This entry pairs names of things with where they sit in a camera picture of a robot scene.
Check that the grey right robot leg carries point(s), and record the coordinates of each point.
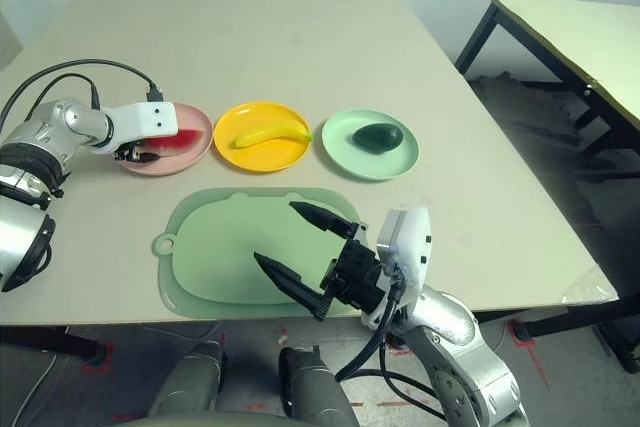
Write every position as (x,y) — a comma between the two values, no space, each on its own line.
(315,392)

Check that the toy dark green avocado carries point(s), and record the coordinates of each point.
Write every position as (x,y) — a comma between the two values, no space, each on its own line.
(377,138)

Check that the pink plate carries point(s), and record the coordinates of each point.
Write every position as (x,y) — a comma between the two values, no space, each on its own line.
(170,167)

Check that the mint green plate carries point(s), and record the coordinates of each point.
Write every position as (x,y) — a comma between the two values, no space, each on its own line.
(367,164)

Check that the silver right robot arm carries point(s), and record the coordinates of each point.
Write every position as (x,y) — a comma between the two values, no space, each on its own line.
(460,337)

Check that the clear plastic corner wrap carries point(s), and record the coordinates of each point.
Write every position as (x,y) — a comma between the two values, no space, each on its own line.
(592,292)

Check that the yellow plate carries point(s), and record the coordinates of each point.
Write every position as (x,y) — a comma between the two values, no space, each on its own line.
(260,159)

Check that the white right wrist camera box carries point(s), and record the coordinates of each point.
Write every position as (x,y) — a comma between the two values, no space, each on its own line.
(412,247)

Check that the toy yellow banana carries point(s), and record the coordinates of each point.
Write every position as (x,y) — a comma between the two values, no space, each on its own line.
(272,134)

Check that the green cutting board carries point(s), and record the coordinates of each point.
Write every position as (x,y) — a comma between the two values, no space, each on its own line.
(225,247)

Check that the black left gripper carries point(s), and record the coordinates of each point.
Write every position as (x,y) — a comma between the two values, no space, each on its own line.
(128,152)

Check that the toy watermelon slice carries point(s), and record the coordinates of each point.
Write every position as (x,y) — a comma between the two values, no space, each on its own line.
(185,139)

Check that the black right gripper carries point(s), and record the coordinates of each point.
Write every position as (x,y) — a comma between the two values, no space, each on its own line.
(360,277)

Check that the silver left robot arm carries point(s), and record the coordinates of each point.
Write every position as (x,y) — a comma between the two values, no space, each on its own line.
(55,127)

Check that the side table with black legs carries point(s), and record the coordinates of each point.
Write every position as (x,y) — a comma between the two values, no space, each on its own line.
(575,27)

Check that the grey-green robot torso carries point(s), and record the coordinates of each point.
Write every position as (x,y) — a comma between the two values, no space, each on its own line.
(215,421)

